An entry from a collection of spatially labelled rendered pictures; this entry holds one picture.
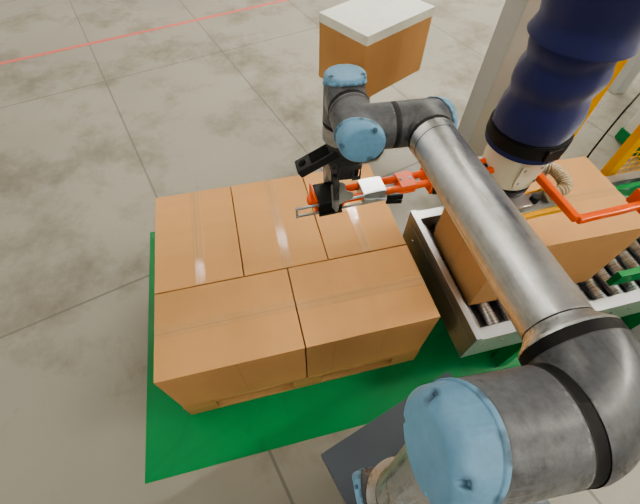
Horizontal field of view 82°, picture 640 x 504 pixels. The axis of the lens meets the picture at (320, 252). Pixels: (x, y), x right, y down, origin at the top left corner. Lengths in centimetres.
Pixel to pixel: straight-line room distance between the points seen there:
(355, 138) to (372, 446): 91
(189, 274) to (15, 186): 206
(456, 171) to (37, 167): 337
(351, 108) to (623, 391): 58
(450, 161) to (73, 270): 250
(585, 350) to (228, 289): 146
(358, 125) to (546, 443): 55
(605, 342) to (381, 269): 136
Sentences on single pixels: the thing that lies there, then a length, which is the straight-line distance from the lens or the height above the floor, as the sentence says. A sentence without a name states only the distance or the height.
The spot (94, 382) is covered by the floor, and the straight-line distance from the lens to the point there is 238.
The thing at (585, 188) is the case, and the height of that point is 95.
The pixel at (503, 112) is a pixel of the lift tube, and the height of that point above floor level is 141.
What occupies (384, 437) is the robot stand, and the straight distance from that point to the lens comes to 128.
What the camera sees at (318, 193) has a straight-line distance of 105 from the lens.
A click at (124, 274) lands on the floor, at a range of 264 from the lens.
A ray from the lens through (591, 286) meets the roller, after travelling 211.
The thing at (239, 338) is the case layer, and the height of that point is 54.
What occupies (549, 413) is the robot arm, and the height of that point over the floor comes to 165.
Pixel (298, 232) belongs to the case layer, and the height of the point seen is 54.
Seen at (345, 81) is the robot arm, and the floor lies 160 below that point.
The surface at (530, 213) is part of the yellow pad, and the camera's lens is 136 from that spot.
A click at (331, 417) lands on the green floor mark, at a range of 204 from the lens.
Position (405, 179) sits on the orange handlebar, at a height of 124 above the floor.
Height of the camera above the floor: 200
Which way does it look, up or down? 55 degrees down
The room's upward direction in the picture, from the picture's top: 1 degrees clockwise
